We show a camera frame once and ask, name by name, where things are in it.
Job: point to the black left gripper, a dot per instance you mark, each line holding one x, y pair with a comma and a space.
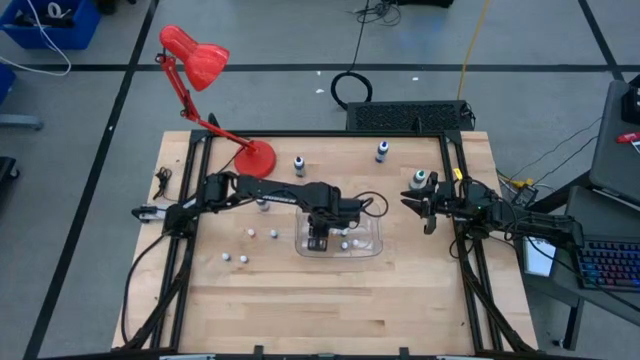
330, 215

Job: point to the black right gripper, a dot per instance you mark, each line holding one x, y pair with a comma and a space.
460, 200

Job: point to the large green-capped colouring bottle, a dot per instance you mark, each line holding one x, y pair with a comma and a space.
419, 179

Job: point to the large black-capped colouring bottle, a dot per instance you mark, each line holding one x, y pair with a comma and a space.
299, 167

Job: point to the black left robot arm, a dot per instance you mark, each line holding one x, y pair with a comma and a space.
280, 192

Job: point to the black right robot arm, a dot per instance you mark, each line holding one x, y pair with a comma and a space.
540, 222

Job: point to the clear plastic bin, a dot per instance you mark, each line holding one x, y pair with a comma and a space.
370, 250

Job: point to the large purple-capped colouring bottle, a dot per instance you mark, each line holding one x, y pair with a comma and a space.
262, 205

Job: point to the large blue-capped colouring bottle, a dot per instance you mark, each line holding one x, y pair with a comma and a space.
382, 152

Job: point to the black grille computer case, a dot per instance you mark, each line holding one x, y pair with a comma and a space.
400, 116

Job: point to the black power adapter box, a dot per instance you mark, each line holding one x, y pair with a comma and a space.
525, 196

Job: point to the red desk lamp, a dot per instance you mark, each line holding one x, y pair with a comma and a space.
255, 161

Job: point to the white paper sheet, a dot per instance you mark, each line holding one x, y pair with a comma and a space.
537, 260

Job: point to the silver aluminium bar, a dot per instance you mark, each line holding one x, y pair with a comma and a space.
187, 357
455, 357

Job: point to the dark grey side desk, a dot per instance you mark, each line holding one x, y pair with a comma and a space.
590, 215

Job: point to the backlit black keyboard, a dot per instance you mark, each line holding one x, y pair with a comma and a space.
605, 262

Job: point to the black floor equipment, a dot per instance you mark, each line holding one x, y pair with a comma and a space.
425, 2

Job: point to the black device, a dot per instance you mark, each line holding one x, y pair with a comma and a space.
632, 102

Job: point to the blue plastic storage bin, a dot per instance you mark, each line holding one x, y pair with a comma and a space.
75, 35

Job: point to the black chair base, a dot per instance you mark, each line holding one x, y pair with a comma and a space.
7, 167

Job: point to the grey metal bar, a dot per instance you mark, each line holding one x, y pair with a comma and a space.
20, 121

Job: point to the blue plastic object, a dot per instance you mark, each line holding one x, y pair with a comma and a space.
5, 82

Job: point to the black aluminium rig frame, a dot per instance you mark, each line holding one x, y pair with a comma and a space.
320, 133

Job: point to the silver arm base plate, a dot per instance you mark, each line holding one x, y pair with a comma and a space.
147, 212

